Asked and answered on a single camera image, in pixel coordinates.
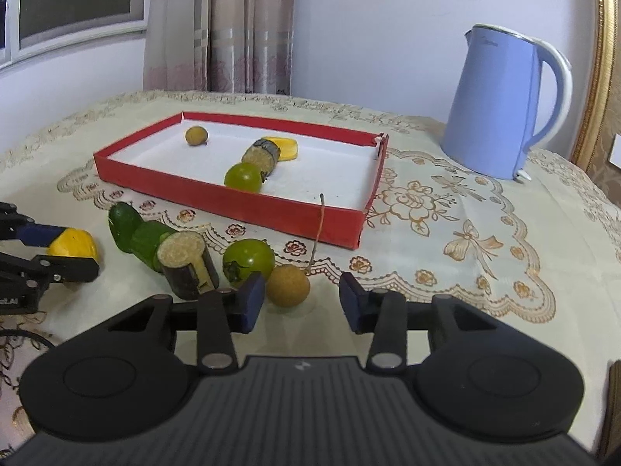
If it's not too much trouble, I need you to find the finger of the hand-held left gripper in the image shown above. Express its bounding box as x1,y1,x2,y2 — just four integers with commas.
0,201,69,249
0,252,101,288

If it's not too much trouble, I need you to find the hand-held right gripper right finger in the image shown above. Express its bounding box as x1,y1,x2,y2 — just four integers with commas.
338,272,496,374

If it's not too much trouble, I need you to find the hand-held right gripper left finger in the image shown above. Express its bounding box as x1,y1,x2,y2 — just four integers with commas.
109,272,267,374

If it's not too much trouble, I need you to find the yellow fruit piece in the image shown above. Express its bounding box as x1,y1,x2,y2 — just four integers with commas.
262,136,298,162
47,228,100,259

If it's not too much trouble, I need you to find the green tomato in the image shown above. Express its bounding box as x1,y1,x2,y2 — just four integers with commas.
224,162,265,192
222,238,276,287

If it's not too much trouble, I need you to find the rounded green cucumber end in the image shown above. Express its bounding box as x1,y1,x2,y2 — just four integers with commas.
108,202,146,254

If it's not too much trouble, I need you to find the large dark sugarcane piece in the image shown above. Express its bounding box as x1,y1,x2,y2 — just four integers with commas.
156,232,220,300

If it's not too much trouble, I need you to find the cut green cucumber segment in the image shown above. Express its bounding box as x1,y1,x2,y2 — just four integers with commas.
130,221,178,273

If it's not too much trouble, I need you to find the red cardboard box tray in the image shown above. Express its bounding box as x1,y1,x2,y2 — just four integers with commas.
93,111,390,249

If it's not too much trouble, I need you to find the small dark sugarcane piece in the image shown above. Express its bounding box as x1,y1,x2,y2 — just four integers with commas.
241,138,282,176

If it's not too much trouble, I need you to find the thin brown twig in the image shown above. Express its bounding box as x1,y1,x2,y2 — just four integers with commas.
307,193,327,275

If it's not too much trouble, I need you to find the light blue electric kettle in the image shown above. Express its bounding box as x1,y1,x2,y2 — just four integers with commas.
441,23,573,183

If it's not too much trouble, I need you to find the pink floral curtain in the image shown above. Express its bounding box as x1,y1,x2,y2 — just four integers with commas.
143,0,299,95

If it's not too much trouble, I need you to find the dark brown object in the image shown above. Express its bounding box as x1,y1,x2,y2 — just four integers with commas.
602,359,621,457

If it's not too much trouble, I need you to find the black cable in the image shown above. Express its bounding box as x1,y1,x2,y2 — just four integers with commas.
0,329,55,350

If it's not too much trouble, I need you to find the gold ornate frame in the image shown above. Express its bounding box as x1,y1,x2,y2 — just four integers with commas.
570,0,621,180

